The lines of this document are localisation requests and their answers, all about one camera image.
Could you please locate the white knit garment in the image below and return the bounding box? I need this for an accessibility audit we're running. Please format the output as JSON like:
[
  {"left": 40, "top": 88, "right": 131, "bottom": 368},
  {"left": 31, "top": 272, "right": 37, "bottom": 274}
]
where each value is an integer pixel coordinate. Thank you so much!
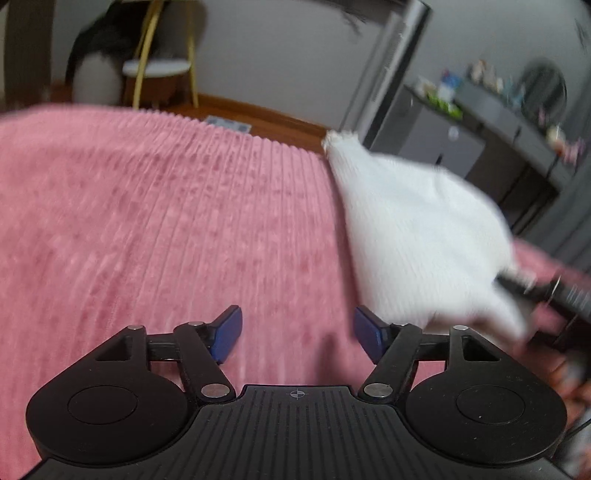
[{"left": 321, "top": 129, "right": 532, "bottom": 343}]

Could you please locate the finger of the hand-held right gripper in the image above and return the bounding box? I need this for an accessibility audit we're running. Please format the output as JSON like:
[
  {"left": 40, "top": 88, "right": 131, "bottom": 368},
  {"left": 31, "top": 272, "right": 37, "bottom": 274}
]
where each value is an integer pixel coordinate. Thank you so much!
[{"left": 496, "top": 272, "right": 559, "bottom": 304}]

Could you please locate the person's right hand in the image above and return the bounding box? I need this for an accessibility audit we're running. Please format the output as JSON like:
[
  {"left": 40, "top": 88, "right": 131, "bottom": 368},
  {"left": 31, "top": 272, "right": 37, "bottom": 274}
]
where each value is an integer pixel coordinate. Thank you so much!
[{"left": 551, "top": 352, "right": 591, "bottom": 417}]

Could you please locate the small grey floor mat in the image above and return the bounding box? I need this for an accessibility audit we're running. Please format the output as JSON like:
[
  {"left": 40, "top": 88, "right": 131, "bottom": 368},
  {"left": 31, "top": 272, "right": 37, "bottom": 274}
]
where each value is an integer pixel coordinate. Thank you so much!
[{"left": 204, "top": 114, "right": 253, "bottom": 134}]

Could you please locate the green packet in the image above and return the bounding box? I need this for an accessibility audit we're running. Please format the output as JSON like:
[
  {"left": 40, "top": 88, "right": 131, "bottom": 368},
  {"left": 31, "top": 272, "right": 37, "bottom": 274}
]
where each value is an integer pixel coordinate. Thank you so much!
[{"left": 424, "top": 90, "right": 463, "bottom": 117}]

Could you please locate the pink ribbed blanket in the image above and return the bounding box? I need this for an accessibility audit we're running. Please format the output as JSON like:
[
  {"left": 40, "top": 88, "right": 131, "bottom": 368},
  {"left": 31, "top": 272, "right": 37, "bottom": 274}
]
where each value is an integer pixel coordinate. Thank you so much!
[{"left": 0, "top": 104, "right": 591, "bottom": 468}]

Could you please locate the tall white air conditioner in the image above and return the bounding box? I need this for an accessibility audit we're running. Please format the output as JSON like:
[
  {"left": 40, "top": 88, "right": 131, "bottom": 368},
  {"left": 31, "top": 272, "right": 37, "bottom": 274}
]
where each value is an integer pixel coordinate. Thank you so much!
[{"left": 341, "top": 0, "right": 433, "bottom": 145}]

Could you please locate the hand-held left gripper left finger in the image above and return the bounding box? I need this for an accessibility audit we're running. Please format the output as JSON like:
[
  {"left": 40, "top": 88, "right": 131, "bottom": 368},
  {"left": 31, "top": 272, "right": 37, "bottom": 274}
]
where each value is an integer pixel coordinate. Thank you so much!
[{"left": 95, "top": 305, "right": 243, "bottom": 407}]

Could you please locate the blue and white box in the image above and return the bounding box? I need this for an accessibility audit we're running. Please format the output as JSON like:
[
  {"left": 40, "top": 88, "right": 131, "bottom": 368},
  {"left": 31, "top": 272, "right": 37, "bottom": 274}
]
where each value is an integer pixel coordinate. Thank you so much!
[{"left": 436, "top": 69, "right": 463, "bottom": 100}]

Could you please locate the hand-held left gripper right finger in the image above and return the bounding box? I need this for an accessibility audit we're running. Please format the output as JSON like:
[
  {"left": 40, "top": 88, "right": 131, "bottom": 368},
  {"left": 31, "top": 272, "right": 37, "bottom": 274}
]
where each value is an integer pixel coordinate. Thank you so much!
[{"left": 353, "top": 306, "right": 502, "bottom": 407}]

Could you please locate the grey desk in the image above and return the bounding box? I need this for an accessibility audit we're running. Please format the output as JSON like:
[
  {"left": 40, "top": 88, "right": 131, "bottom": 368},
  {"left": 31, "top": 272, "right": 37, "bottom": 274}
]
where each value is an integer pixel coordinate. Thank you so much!
[{"left": 455, "top": 79, "right": 579, "bottom": 234}]

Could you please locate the dark cloth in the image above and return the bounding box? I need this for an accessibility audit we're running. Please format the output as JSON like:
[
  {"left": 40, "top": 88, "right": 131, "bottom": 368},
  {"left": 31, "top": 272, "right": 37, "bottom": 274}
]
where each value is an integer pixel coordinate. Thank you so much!
[{"left": 64, "top": 4, "right": 149, "bottom": 88}]

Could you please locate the pale grey bag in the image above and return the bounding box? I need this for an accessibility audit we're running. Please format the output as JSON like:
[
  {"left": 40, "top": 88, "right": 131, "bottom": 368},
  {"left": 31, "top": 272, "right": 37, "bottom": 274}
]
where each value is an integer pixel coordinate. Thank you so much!
[{"left": 73, "top": 52, "right": 124, "bottom": 107}]

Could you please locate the round mirror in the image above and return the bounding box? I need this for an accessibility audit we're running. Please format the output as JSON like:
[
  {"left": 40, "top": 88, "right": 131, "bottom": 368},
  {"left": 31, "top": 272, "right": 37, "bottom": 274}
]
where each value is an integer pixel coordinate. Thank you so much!
[{"left": 518, "top": 58, "right": 568, "bottom": 128}]

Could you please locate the white round side table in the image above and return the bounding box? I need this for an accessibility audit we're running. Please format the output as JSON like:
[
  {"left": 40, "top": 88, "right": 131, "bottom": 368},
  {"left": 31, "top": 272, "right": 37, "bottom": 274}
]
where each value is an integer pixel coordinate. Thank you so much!
[{"left": 121, "top": 0, "right": 200, "bottom": 110}]

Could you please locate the grey cabinet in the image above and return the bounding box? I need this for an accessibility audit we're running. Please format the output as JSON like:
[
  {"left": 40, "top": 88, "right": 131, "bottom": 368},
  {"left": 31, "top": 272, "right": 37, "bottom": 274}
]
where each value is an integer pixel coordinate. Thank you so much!
[{"left": 368, "top": 84, "right": 486, "bottom": 182}]

